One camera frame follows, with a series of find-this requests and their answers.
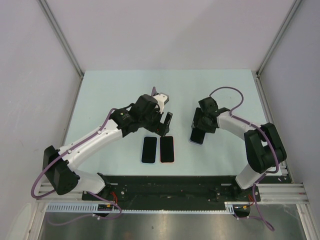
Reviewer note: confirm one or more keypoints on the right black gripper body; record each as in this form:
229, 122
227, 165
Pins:
203, 121

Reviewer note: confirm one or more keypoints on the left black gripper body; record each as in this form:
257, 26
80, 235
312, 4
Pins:
149, 122

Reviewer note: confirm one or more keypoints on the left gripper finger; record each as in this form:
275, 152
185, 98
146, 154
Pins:
162, 129
167, 121

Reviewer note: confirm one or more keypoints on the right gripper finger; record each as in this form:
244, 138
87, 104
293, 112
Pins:
196, 118
208, 128

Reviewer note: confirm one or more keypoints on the lavender phone case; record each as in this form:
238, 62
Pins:
196, 143

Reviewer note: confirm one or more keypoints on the black phone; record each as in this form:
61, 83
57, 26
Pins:
196, 136

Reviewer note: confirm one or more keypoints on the pink phone case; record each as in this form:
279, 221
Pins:
167, 162

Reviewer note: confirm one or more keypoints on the light blue phone case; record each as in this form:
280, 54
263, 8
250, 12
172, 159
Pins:
149, 163

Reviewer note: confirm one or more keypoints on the purple phone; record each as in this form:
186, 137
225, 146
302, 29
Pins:
167, 149

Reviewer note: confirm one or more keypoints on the blue phone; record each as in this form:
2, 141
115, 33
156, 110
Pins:
149, 150

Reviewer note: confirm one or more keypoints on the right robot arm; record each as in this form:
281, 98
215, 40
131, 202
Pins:
263, 145

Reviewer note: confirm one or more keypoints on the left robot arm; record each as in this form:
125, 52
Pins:
61, 166

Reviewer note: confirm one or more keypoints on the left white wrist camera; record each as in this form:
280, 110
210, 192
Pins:
161, 99

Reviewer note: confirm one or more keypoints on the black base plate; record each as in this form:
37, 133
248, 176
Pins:
108, 180

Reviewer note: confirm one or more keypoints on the right side aluminium rail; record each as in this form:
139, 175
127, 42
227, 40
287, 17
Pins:
273, 133

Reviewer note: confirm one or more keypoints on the aluminium rail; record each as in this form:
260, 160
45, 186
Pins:
266, 193
273, 133

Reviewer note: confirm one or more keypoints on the aluminium front rail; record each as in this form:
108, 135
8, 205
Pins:
266, 193

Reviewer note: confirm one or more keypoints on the white slotted cable duct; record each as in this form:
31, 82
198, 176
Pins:
105, 208

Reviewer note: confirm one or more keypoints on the left corner aluminium post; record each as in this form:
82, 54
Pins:
49, 15

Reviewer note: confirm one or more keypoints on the corner aluminium post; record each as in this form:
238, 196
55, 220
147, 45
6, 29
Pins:
294, 8
49, 15

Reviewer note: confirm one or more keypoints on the right corner aluminium post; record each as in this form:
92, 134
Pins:
294, 8

